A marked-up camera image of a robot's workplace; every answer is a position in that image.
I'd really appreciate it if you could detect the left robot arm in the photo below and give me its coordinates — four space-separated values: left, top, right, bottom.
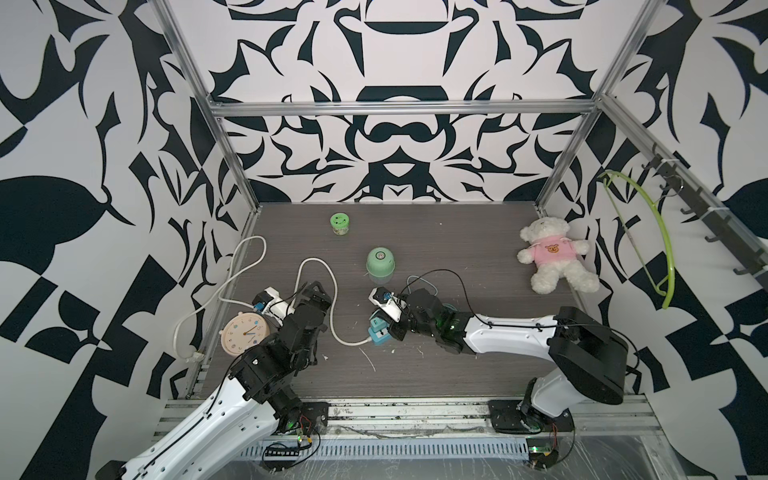
95 282 332 479

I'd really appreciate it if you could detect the teal power strip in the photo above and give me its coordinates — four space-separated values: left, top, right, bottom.
368 326 392 345

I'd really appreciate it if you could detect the black wall hook rack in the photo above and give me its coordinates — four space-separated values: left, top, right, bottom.
644 142 767 290

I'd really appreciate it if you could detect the teal usb power adapter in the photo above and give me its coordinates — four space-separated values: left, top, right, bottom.
369 315 388 337

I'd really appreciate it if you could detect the pink round clock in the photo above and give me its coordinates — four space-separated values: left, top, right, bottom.
219 312 271 357

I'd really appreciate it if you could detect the small green lid jar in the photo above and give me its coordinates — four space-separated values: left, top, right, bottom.
330 212 350 236

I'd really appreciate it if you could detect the white teddy bear pink shirt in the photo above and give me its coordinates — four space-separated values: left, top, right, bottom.
517 217 600 295

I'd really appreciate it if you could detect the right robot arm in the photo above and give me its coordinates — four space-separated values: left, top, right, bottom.
369 287 629 420

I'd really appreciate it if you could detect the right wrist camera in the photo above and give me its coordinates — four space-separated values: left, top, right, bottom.
368 286 407 323

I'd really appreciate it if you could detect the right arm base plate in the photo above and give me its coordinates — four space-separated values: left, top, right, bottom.
487 400 575 435

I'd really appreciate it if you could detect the green cordless meat grinder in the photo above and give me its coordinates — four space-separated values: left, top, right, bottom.
366 247 396 286

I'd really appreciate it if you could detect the green toy bow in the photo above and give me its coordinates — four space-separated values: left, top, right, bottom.
598 170 677 310

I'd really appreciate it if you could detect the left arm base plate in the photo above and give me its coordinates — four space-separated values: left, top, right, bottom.
279 401 330 435

